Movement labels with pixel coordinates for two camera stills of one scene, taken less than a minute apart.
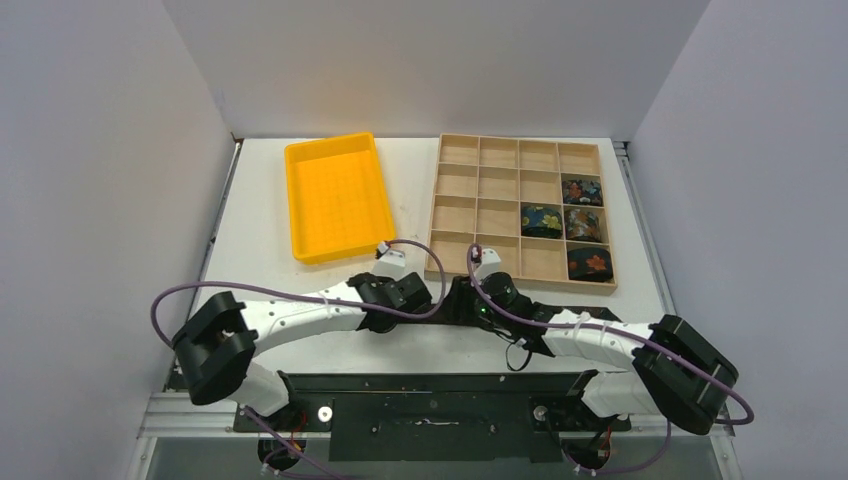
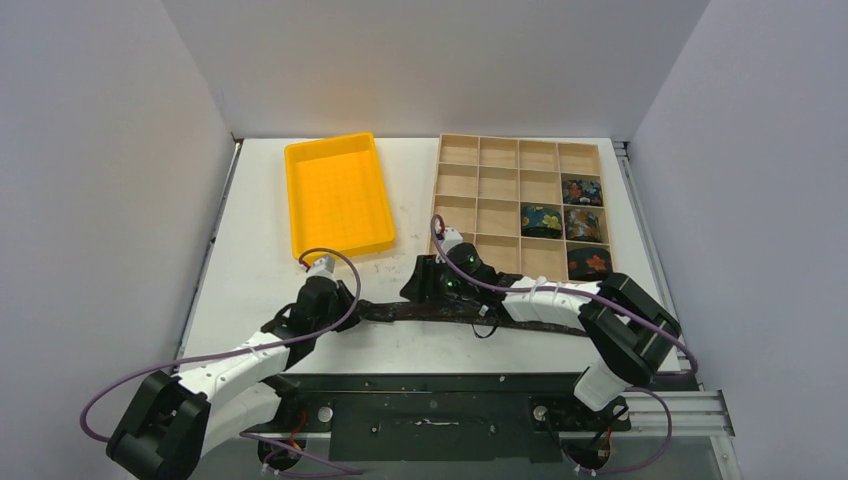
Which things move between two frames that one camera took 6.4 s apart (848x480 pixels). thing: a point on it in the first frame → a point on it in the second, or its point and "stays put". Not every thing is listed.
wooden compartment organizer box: (537, 204) stays put
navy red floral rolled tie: (582, 192) stays put
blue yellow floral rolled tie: (541, 222) stays put
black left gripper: (383, 280) → (342, 294)
